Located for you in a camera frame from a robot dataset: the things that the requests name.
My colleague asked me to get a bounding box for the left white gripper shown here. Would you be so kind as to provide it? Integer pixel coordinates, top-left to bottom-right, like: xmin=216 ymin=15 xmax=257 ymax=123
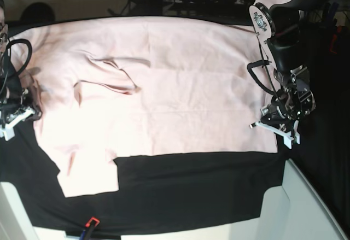
xmin=249 ymin=104 xmax=300 ymax=149

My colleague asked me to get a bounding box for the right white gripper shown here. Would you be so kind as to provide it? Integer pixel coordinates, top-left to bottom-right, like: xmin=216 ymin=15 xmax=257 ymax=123
xmin=1 ymin=102 xmax=42 ymax=141

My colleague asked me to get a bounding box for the pink T-shirt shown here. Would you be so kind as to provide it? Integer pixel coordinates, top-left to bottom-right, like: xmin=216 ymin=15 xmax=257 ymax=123
xmin=17 ymin=17 xmax=277 ymax=197

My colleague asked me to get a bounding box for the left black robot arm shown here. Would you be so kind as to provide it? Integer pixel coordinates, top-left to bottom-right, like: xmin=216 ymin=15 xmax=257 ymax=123
xmin=247 ymin=0 xmax=328 ymax=148

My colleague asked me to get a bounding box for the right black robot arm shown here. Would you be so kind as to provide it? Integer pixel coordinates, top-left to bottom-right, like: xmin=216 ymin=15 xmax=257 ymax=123
xmin=1 ymin=0 xmax=42 ymax=141

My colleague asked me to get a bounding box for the red clamp right edge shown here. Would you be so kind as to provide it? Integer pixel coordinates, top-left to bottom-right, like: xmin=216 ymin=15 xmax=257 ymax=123
xmin=329 ymin=26 xmax=342 ymax=55

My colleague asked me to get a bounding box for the red black clamp bottom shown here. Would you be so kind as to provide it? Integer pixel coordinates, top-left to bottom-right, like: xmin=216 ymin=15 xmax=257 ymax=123
xmin=79 ymin=216 xmax=100 ymax=240

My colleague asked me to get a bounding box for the black table cloth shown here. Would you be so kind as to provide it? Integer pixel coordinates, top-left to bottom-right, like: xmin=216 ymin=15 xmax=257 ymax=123
xmin=1 ymin=24 xmax=349 ymax=235

